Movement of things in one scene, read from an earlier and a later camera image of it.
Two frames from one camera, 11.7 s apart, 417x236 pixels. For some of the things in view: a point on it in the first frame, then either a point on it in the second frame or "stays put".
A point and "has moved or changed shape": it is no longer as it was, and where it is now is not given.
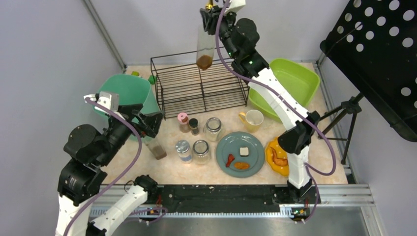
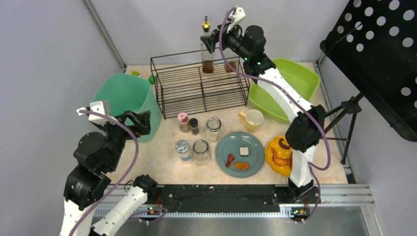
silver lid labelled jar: (183, 148) stays put
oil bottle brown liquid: (155, 146) → (228, 68)
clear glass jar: (201, 153) stays put
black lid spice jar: (193, 124) stays put
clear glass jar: (212, 128) stays put
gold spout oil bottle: (206, 45) has moved or changed shape
